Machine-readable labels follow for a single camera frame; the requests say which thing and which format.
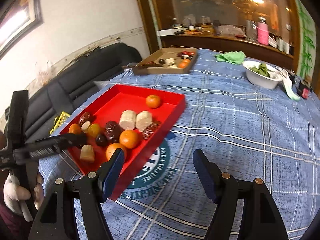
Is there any reddish brown date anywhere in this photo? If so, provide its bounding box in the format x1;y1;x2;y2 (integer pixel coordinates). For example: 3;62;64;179
78;112;91;127

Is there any dark brown date fruit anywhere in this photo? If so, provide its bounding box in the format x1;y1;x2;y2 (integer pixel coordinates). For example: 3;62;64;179
104;121;121;143

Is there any orange tangerine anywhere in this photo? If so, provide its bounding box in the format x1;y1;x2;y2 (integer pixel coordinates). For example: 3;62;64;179
119;130;139;149
106;143;127;160

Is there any white faceted water chestnut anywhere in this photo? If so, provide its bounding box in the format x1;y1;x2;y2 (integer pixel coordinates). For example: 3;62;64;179
119;110;137;130

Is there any red tray box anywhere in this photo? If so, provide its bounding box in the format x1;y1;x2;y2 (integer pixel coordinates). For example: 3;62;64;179
60;85;186;200

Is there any white gloved left hand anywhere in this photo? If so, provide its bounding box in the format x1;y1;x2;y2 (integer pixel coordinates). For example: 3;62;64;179
3;172;44;222

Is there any yellow printed bag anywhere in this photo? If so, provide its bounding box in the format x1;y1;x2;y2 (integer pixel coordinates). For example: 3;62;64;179
49;111;71;135

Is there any dark round plum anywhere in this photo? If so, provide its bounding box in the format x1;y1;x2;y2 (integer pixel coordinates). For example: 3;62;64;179
95;134;108;147

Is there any black sofa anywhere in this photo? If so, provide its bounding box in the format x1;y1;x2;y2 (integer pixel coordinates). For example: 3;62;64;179
25;43;142;142

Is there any blue plaid tablecloth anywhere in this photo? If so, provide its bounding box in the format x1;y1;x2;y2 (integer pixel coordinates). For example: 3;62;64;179
37;48;320;240

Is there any cardboard box tray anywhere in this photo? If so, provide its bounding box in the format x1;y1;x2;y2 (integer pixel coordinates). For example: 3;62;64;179
132;47;199;75

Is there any black jar red label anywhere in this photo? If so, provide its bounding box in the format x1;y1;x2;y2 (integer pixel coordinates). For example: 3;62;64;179
297;80;312;99

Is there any white bowl with greens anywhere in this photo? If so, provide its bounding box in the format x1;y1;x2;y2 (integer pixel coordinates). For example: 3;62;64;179
242;60;283;89

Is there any white sock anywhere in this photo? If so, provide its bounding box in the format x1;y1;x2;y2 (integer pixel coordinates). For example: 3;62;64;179
277;67;300;101

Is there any green cloth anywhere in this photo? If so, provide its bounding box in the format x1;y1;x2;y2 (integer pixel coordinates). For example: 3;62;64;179
215;51;246;64

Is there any wooden sideboard counter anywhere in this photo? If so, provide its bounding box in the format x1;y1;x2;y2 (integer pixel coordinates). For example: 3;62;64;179
157;28;297;70

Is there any pink bottle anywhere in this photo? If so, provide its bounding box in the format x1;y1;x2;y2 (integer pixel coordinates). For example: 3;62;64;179
257;17;269;46

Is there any framed wall picture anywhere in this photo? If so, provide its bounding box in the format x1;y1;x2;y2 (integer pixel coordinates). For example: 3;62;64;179
1;0;42;57

